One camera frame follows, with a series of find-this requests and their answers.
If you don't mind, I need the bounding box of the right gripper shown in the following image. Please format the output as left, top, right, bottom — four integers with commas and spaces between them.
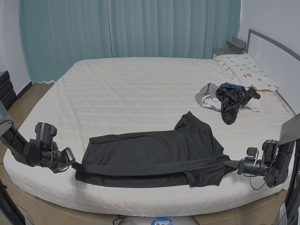
237, 159, 262, 175

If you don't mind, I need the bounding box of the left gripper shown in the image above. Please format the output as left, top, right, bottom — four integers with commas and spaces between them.
43, 149, 72, 173

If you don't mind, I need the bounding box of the black T-shirt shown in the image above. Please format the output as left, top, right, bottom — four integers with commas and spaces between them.
75, 111, 238, 188

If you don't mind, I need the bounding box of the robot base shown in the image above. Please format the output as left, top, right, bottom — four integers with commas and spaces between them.
117, 216, 200, 225

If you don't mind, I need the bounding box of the pile of clothes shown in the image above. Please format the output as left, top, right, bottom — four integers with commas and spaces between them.
195, 82, 262, 126

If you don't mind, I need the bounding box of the black chest of drawers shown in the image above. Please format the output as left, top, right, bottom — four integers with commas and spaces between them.
0, 70, 18, 110

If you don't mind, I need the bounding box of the white printed pillow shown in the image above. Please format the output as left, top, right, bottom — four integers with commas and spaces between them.
213, 54, 280, 91

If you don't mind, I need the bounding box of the bed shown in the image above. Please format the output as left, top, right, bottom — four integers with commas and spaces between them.
3, 29, 300, 217

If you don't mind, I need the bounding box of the grey bedside table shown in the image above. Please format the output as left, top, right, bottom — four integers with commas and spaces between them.
213, 37, 246, 57

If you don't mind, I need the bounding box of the blue-green curtain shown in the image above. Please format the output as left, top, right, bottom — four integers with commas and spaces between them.
20, 0, 113, 84
109, 0, 242, 61

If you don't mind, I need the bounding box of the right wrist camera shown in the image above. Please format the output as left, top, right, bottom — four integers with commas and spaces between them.
246, 147, 260, 160

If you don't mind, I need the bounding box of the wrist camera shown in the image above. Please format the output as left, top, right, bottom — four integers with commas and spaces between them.
64, 147, 76, 165
246, 147, 260, 160

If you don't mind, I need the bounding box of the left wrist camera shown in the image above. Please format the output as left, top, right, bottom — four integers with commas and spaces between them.
64, 147, 76, 165

